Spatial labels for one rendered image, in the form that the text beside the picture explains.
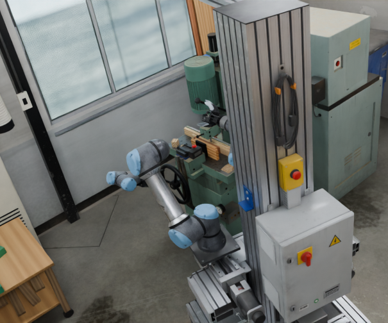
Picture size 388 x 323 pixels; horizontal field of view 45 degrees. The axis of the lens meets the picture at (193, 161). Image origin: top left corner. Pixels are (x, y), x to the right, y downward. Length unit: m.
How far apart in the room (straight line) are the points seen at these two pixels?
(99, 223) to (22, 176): 0.75
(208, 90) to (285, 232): 1.18
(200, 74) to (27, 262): 1.61
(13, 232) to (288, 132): 2.26
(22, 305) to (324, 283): 2.11
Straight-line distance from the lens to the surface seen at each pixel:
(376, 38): 4.36
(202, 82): 2.72
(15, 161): 3.88
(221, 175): 2.79
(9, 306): 3.51
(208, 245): 2.38
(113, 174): 2.67
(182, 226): 2.23
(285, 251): 1.84
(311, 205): 1.99
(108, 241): 3.92
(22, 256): 3.26
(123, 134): 4.23
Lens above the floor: 2.51
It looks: 33 degrees down
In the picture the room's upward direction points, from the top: 11 degrees counter-clockwise
